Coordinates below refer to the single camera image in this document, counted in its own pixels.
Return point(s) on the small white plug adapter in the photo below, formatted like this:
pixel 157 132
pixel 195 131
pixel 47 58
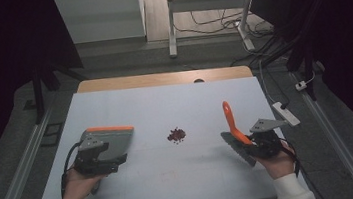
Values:
pixel 301 85

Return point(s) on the pile of red beans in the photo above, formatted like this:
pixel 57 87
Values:
pixel 176 135

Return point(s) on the metal floor rail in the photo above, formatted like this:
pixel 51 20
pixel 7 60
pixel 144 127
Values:
pixel 19 178
pixel 337 141

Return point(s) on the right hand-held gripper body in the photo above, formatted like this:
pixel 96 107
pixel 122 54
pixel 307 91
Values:
pixel 266 139

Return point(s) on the white metal desk frame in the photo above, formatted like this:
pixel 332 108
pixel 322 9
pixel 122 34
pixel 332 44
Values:
pixel 207 2

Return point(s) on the black metal stand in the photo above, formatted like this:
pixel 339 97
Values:
pixel 37 91
pixel 304 58

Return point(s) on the person's left hand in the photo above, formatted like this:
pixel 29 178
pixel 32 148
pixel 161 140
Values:
pixel 78 186

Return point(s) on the white power strip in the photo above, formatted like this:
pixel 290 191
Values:
pixel 286 113

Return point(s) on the black curtain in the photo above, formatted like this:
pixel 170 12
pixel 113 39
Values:
pixel 340 27
pixel 7 41

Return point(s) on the grey dustpan with orange edge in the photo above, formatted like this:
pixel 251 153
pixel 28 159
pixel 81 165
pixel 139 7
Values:
pixel 115 143

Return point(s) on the wooden table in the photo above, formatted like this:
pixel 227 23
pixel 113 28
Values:
pixel 149 80

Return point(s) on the person's right hand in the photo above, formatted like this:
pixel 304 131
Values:
pixel 277 165

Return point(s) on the white cabinet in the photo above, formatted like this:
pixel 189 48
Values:
pixel 99 16

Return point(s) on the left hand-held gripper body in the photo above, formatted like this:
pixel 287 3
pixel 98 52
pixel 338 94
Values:
pixel 94 152

